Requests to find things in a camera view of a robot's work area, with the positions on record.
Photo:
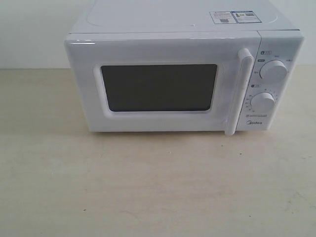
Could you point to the white control knob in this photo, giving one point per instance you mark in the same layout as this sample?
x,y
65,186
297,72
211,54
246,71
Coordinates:
x,y
273,71
262,102

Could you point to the white microwave oven body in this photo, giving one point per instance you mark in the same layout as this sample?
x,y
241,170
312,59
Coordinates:
x,y
280,38

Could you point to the white microwave door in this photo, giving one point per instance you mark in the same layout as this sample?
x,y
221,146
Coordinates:
x,y
138,82

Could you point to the upper white control knob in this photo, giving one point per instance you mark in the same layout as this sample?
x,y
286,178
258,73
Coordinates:
x,y
273,71

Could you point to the white printed paper sheet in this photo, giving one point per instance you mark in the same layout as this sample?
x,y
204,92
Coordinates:
x,y
234,17

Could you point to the lower white control knob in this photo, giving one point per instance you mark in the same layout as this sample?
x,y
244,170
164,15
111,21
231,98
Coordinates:
x,y
262,102

